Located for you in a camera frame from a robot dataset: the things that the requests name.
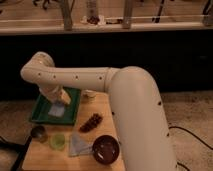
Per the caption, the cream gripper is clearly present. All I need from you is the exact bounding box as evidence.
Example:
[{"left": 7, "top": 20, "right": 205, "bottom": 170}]
[{"left": 51, "top": 88, "right": 71, "bottom": 105}]

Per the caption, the blue square sponge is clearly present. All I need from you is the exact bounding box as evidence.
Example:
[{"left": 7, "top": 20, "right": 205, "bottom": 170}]
[{"left": 48, "top": 102, "right": 65, "bottom": 117}]

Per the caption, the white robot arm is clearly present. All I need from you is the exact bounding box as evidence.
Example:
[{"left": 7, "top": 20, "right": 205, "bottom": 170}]
[{"left": 20, "top": 51, "right": 178, "bottom": 171}]

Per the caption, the green plastic tray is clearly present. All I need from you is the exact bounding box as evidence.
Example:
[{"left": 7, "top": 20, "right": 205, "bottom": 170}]
[{"left": 29, "top": 88, "right": 81, "bottom": 125}]

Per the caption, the white mug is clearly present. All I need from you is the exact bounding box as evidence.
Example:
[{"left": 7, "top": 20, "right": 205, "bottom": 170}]
[{"left": 83, "top": 90, "right": 96, "bottom": 99}]

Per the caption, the metal measuring cup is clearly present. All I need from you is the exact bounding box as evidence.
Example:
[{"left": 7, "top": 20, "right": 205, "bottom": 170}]
[{"left": 10, "top": 125, "right": 48, "bottom": 171}]

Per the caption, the dark brown pine cone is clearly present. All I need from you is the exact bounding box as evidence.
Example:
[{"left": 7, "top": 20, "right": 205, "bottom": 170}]
[{"left": 79, "top": 113, "right": 103, "bottom": 133}]

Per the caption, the green plastic cup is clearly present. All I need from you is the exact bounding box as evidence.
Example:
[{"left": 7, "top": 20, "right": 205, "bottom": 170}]
[{"left": 49, "top": 134, "right": 65, "bottom": 150}]

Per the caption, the light blue cloth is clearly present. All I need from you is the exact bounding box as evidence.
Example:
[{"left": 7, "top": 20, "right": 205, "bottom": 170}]
[{"left": 69, "top": 132, "right": 92, "bottom": 157}]

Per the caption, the dark red bowl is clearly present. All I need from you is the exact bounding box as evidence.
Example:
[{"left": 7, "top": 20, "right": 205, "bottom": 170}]
[{"left": 92, "top": 135, "right": 120, "bottom": 165}]

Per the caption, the black cable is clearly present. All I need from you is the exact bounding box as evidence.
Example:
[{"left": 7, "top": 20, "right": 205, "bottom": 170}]
[{"left": 168, "top": 125, "right": 213, "bottom": 171}]

